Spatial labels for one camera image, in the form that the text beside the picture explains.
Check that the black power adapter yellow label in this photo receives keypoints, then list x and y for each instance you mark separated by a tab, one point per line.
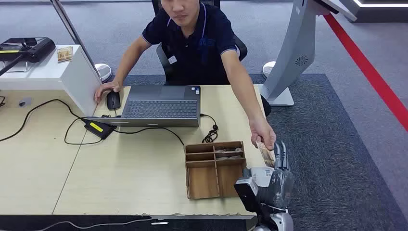
98	128

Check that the black computer mouse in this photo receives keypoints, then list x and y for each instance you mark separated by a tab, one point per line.
113	100

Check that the person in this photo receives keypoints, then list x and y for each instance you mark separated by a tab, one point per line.
197	47

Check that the round chrome pole base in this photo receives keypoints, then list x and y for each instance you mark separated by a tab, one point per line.
103	71

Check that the grey card reader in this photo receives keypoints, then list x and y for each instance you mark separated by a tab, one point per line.
263	177

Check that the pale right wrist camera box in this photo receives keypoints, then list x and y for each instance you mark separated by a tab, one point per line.
247	191

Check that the grey desk grommet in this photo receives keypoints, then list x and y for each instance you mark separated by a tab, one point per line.
25	102

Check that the round white floor base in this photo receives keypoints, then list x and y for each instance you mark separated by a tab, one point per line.
267	68

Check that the slanted metal pole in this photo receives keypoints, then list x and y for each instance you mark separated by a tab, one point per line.
75	35

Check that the person's left forearm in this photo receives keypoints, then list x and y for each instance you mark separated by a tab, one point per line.
243	92

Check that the person's left hand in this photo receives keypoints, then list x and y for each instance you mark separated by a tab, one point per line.
263	130

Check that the grey laptop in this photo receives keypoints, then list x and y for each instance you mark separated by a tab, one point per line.
161	108

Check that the dark grey rug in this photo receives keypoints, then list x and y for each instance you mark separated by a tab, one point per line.
325	153

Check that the black desktop terminal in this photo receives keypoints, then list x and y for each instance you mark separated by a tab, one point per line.
35	47

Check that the person's right hand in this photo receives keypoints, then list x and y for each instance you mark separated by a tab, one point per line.
110	86

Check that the wooden compartment tray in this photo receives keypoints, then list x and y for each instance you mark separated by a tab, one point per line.
204	181

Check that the small white label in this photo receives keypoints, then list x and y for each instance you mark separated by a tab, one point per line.
159	223

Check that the grey kiosk stand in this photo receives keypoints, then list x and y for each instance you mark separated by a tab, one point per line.
293	47

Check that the black office chair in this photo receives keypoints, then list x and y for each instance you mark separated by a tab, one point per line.
165	62

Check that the white cabinet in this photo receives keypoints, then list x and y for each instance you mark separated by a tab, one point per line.
47	75

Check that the person's right forearm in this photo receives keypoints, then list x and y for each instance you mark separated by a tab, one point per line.
126	68

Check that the printed card on cabinet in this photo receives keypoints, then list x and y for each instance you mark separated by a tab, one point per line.
65	54

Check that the person's ID card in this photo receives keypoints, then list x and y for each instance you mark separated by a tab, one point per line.
267	156

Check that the black lit platform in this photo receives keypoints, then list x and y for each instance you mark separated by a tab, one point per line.
382	12

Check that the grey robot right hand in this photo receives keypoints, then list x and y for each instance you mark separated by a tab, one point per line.
280	188

